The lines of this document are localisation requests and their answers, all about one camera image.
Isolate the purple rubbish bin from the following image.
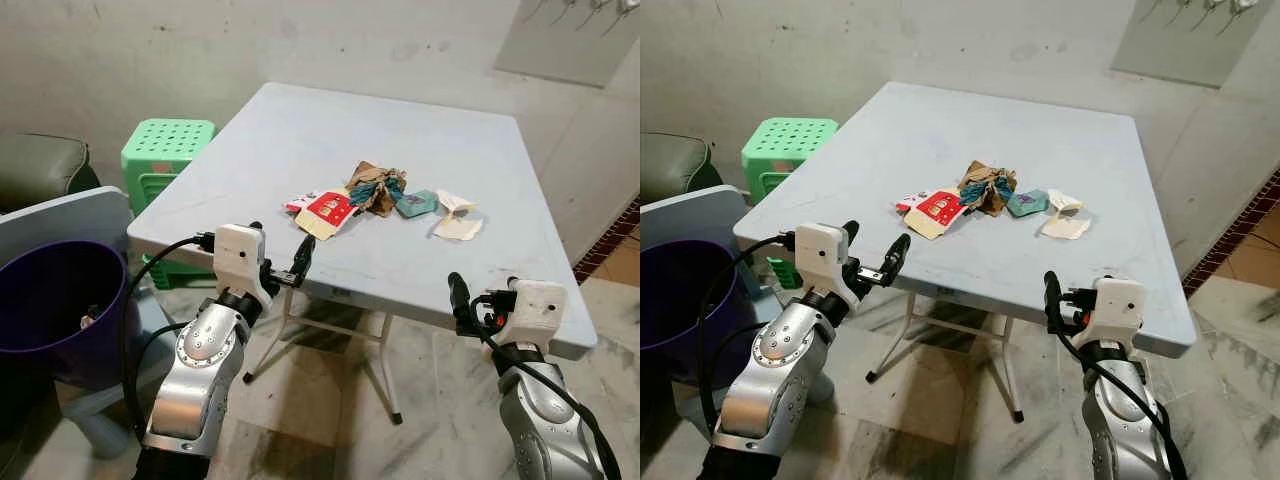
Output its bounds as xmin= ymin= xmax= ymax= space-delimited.
xmin=640 ymin=240 xmax=747 ymax=383
xmin=0 ymin=240 xmax=132 ymax=393

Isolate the green plastic stool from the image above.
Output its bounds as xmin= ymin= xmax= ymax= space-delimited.
xmin=741 ymin=117 xmax=840 ymax=291
xmin=121 ymin=118 xmax=217 ymax=291

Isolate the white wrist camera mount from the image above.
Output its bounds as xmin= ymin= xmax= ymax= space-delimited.
xmin=213 ymin=224 xmax=272 ymax=303
xmin=1090 ymin=277 xmax=1149 ymax=347
xmin=795 ymin=222 xmax=862 ymax=303
xmin=493 ymin=279 xmax=569 ymax=352

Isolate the light blue folding table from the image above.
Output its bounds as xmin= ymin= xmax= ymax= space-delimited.
xmin=733 ymin=82 xmax=1198 ymax=423
xmin=127 ymin=82 xmax=599 ymax=426

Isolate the teal wrapper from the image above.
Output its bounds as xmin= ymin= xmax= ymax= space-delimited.
xmin=1006 ymin=189 xmax=1050 ymax=219
xmin=394 ymin=190 xmax=439 ymax=220

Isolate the brown crumpled paper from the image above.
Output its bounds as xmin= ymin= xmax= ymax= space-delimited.
xmin=346 ymin=161 xmax=408 ymax=219
xmin=958 ymin=160 xmax=1018 ymax=218

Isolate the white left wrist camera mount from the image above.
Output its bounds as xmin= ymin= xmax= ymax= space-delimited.
xmin=795 ymin=222 xmax=862 ymax=303
xmin=213 ymin=224 xmax=272 ymax=303

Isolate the light blue plastic chair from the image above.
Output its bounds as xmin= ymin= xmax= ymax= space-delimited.
xmin=640 ymin=185 xmax=761 ymax=441
xmin=0 ymin=187 xmax=181 ymax=456

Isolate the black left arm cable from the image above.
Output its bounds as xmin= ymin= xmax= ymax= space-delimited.
xmin=696 ymin=232 xmax=798 ymax=433
xmin=119 ymin=232 xmax=217 ymax=441

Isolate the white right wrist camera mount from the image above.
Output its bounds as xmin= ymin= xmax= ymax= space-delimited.
xmin=493 ymin=279 xmax=569 ymax=352
xmin=1090 ymin=277 xmax=1149 ymax=347

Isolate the grey wall panel with hooks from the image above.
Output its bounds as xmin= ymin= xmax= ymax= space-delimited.
xmin=1110 ymin=0 xmax=1264 ymax=89

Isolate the dark green cushion seat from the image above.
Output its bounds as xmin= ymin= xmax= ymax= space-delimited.
xmin=640 ymin=132 xmax=724 ymax=207
xmin=0 ymin=133 xmax=102 ymax=213

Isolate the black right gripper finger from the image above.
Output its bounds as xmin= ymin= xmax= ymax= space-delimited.
xmin=447 ymin=271 xmax=475 ymax=336
xmin=1043 ymin=270 xmax=1066 ymax=329

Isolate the beige flat paper piece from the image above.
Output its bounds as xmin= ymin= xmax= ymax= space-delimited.
xmin=432 ymin=214 xmax=485 ymax=242
xmin=1040 ymin=213 xmax=1092 ymax=241

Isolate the red and white carton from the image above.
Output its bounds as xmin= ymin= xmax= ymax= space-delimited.
xmin=285 ymin=188 xmax=360 ymax=242
xmin=896 ymin=187 xmax=968 ymax=241

